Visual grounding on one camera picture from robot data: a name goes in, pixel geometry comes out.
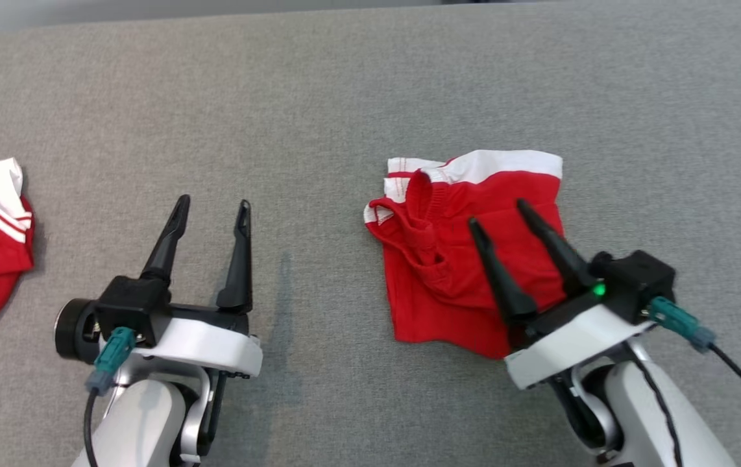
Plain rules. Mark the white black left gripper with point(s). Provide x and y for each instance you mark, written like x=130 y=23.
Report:
x=215 y=340

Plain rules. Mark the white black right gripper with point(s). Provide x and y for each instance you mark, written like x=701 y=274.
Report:
x=571 y=344

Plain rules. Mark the red shorts white waistband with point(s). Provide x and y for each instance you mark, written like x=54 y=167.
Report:
x=448 y=279

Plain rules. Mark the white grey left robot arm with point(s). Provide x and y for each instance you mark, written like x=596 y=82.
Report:
x=143 y=421

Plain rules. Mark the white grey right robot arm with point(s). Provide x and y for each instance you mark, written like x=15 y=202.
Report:
x=643 y=415

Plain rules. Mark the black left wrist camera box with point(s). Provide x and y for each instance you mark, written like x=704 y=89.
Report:
x=130 y=308

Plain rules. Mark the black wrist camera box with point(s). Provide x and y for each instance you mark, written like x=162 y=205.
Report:
x=130 y=308
x=640 y=282

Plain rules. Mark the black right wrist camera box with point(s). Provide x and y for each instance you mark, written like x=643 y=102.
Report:
x=640 y=282

